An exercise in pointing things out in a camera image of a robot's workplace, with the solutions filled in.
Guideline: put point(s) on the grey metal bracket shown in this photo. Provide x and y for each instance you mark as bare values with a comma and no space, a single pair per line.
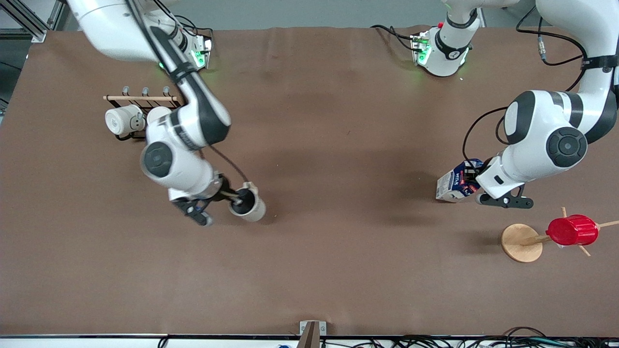
303,326

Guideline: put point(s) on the white cup grey inside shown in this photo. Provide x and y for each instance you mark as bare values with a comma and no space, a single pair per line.
256,210

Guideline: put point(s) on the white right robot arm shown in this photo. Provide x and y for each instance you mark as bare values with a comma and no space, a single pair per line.
193,116

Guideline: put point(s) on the brown table cover sheet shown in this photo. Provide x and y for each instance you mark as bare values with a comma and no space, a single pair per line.
309,266

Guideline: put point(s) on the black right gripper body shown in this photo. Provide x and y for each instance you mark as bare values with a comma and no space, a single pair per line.
225,187

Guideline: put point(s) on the blue white milk carton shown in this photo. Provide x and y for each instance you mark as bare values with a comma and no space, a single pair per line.
447,186

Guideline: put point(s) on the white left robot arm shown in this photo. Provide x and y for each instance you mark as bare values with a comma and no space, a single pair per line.
532,125

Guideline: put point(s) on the aluminium frame profile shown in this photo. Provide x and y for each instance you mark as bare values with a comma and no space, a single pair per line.
34,34

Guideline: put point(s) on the white hanging mug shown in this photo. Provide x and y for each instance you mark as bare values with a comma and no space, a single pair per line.
118,121
157,115

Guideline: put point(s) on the brown post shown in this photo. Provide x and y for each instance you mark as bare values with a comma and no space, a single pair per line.
309,338

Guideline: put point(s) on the red ribbed plastic cup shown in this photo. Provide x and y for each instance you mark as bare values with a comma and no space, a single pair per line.
573,230

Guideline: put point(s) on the wooden mug tree stand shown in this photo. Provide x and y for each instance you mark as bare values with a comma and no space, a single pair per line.
521,243

